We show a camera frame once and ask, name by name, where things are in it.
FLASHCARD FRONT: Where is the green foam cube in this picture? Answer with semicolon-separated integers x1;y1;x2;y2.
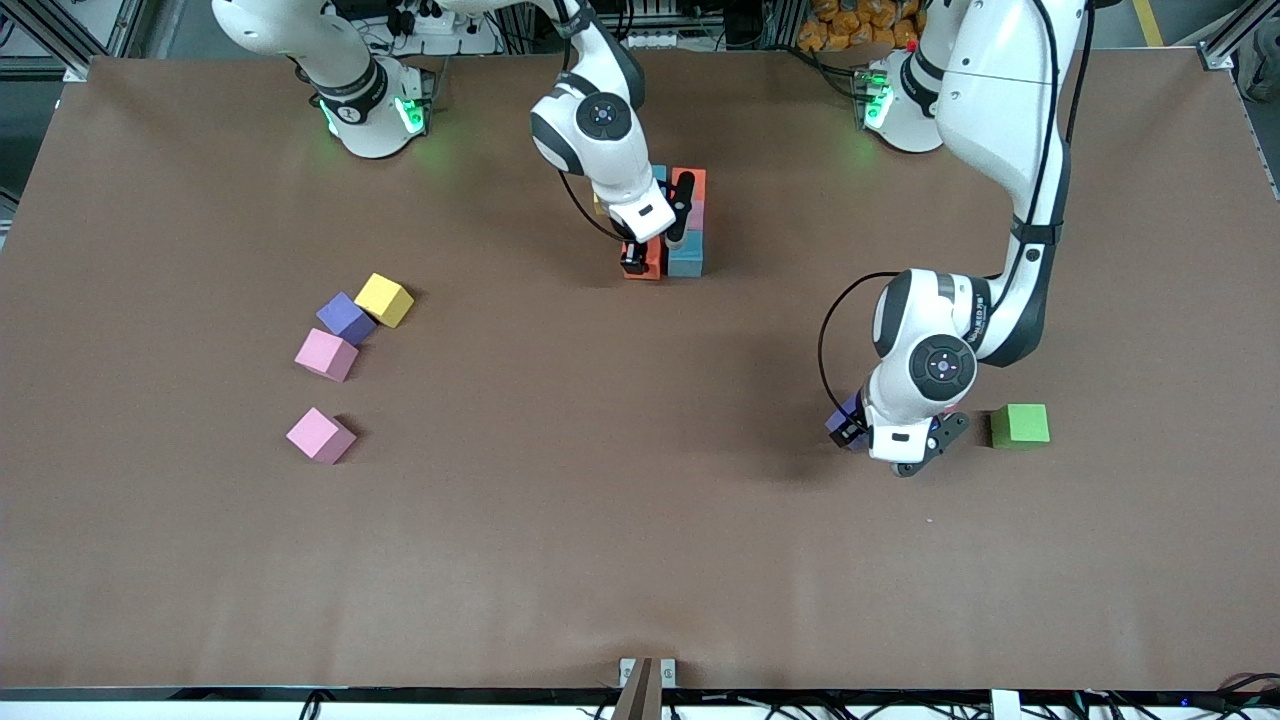
990;403;1051;450

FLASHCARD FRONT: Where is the pile of orange fruit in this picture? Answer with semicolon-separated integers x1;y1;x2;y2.
797;0;926;51

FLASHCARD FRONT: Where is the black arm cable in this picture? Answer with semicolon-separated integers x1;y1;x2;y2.
817;271;901;403
558;168;627;243

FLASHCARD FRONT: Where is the white power strip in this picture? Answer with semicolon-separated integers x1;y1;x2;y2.
395;0;473;39

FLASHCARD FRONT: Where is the aluminium frame profile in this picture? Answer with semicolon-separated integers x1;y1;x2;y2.
0;0;151;81
1198;0;1280;73

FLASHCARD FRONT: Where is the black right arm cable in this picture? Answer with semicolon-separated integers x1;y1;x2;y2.
558;168;627;243

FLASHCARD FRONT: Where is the brown post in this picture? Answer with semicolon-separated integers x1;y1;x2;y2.
611;657;664;720

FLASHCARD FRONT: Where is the metal table edge bracket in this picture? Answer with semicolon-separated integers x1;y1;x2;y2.
619;657;677;689

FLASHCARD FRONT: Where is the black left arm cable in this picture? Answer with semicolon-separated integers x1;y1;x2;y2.
817;271;901;403

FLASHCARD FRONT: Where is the purple foam cube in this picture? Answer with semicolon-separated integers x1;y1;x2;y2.
316;292;378;347
825;392;867;451

